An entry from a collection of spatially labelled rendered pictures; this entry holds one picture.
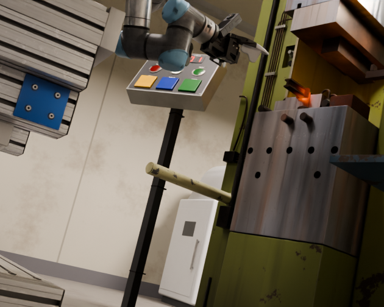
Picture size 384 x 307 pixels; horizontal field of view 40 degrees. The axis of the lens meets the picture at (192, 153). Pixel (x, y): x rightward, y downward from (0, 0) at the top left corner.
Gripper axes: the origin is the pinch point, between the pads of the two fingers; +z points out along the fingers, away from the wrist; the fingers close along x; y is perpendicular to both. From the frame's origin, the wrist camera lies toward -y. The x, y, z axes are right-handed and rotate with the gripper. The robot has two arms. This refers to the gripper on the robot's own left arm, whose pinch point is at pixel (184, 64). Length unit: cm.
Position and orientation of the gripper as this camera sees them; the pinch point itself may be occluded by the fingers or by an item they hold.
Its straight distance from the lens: 204.8
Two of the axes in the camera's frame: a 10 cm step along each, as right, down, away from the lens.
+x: -9.1, -1.3, 3.9
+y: 3.7, -6.8, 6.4
